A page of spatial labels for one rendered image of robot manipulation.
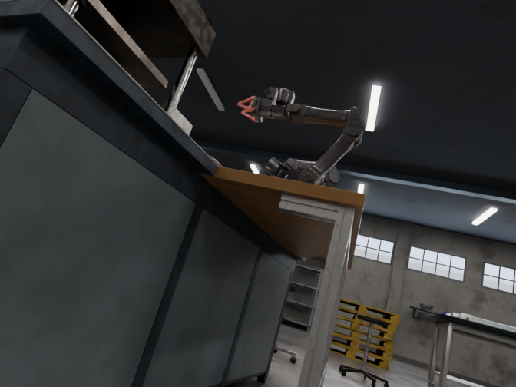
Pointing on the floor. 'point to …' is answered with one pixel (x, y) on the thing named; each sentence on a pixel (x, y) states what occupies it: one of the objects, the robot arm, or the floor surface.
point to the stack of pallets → (385, 353)
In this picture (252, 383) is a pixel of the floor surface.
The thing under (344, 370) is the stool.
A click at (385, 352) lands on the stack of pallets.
